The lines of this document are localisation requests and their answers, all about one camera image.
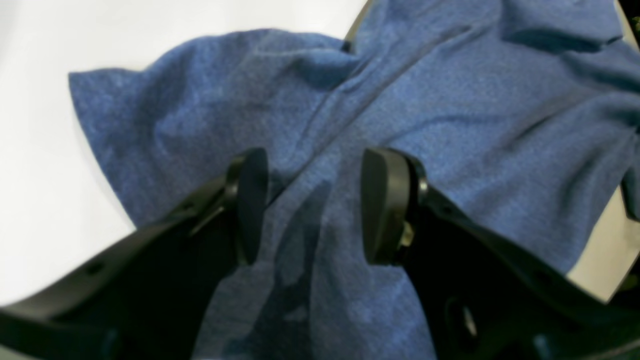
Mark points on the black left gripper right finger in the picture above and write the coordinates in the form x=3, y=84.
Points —
x=483, y=296

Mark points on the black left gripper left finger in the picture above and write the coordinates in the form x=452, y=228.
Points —
x=144, y=297

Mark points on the dark blue t-shirt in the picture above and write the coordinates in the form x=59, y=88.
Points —
x=525, y=113

